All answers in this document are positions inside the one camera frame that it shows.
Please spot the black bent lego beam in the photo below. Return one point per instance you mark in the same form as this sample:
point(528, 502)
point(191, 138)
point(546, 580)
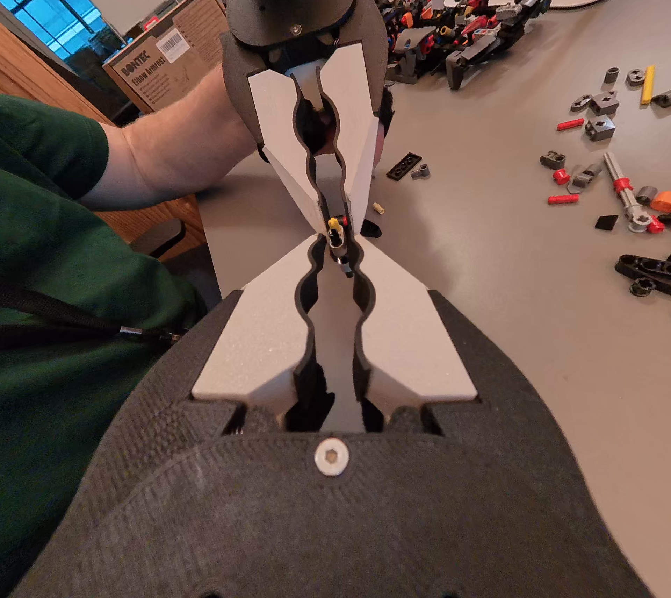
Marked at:
point(343, 262)

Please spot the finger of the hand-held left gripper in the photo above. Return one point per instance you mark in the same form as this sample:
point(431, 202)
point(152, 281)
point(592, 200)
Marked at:
point(356, 126)
point(278, 126)

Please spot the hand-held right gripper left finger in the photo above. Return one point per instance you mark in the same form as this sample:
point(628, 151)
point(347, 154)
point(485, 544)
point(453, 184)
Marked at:
point(251, 346)

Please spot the dark brown lego plate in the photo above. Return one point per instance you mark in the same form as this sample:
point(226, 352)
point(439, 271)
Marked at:
point(403, 166)

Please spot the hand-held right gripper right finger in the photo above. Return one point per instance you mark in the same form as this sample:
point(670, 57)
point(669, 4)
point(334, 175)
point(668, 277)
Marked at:
point(419, 346)

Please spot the partly built lego car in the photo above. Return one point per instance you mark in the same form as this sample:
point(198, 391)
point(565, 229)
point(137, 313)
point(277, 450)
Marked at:
point(472, 31)

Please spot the black curved lego panel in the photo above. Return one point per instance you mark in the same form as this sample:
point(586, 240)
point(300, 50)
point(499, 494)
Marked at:
point(373, 229)

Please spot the grey black lego pin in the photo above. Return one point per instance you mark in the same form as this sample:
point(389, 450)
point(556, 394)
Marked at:
point(421, 170)

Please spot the brown cardboard box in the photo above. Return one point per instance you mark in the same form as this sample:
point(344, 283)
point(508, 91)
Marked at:
point(173, 47)

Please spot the scattered loose lego pieces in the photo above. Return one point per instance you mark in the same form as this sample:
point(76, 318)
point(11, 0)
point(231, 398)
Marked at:
point(603, 105)

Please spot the person's left hand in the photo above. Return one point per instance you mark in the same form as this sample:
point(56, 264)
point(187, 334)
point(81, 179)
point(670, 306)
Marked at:
point(379, 152)

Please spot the person's left forearm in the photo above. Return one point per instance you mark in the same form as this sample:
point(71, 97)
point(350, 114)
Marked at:
point(173, 147)

